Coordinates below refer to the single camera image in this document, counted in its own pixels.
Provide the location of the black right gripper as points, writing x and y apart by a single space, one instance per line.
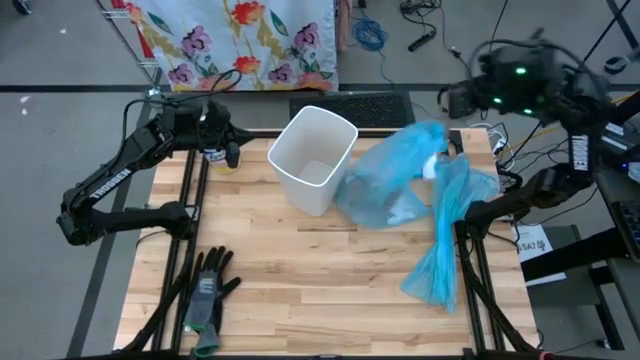
525 80

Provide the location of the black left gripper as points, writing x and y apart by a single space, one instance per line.
200 125

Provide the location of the white plastic trash bin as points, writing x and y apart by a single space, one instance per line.
320 195

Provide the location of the blue trash bag liner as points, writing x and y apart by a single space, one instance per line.
380 185

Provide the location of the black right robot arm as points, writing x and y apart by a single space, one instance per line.
580 155

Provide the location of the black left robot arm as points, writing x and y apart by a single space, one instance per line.
145 145

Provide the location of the loose blue trash bag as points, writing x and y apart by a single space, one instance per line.
440 265

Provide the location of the Lysol wipes canister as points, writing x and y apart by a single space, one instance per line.
222 169

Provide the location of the white power strip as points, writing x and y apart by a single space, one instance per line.
499 145

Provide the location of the black power strip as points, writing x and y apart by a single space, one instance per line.
422 41

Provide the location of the white bottle with blue cap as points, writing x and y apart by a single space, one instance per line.
430 170

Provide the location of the black floor mat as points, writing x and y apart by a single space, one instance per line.
385 110

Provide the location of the yellow rod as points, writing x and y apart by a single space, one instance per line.
545 132

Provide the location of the floral print curtain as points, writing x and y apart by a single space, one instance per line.
240 45

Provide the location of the pinkish hanging cloth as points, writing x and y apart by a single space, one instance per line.
344 25

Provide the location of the grey black work glove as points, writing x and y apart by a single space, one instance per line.
206 345
205 295

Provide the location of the white paper sign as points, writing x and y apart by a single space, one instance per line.
537 240

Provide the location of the black chair base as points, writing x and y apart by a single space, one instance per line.
617 65

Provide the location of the black desktop device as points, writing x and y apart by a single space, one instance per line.
620 147

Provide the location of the black side table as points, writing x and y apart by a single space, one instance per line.
570 255

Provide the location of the black keyboard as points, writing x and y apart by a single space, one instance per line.
630 225

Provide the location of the black caster wheel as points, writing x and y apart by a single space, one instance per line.
22 6

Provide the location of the black aluminium table frame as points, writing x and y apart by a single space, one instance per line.
189 175

